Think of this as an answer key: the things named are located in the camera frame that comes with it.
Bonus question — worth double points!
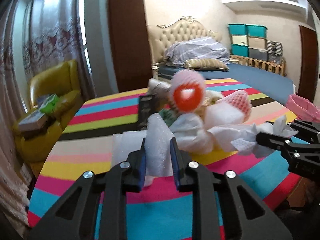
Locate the white foam sheet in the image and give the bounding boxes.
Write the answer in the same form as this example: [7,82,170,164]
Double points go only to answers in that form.
[111,113,174,186]

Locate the white tissue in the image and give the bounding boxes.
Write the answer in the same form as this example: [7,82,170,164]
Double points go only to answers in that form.
[208,116,298,158]

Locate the pink orange foam net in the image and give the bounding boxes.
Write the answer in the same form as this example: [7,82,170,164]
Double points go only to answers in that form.
[168,69,206,113]

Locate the white paper cup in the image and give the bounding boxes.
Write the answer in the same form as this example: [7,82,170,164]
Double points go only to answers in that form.
[148,78,171,100]

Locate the white plastic bag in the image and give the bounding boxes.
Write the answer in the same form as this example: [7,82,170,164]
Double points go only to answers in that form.
[169,113,214,154]

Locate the pink trash bin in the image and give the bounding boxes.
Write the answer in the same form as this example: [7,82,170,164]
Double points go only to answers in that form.
[285,94,319,123]

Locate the striped colourful tablecloth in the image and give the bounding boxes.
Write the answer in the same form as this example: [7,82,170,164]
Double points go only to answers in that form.
[28,89,301,239]

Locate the blue bed mattress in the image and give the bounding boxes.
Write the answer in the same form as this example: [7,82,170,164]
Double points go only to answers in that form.
[157,62,296,106]

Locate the green knitted cloth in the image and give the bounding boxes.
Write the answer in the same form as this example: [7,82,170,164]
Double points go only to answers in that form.
[159,108,177,127]

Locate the black razor box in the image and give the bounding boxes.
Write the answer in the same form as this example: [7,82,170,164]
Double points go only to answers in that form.
[137,94,157,130]

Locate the yellow leather armchair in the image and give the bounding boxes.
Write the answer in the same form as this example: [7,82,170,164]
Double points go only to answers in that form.
[12,60,84,177]

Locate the book on armchair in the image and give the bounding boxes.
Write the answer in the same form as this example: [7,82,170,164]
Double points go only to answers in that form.
[18,109,49,132]

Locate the green snack bag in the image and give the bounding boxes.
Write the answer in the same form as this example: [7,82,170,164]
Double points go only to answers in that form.
[39,94,60,115]

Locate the stacked storage boxes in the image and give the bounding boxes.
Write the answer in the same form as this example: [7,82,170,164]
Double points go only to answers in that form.
[228,23,284,65]

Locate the striped brown pillow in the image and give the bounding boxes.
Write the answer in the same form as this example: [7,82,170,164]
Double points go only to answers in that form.
[183,59,229,72]

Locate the dark wooden door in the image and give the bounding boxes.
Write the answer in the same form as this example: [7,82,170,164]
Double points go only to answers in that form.
[108,0,152,92]

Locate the striped blue duvet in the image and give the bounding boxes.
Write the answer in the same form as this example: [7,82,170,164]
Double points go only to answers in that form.
[164,36,229,65]

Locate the beige tufted headboard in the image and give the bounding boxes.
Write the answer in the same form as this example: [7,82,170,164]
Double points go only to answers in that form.
[147,16,222,66]

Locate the lace patterned curtain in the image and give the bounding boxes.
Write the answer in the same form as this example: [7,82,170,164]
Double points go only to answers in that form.
[1,0,94,235]

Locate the wooden crib rail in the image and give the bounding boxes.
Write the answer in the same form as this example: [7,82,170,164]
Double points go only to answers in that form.
[229,55,286,76]

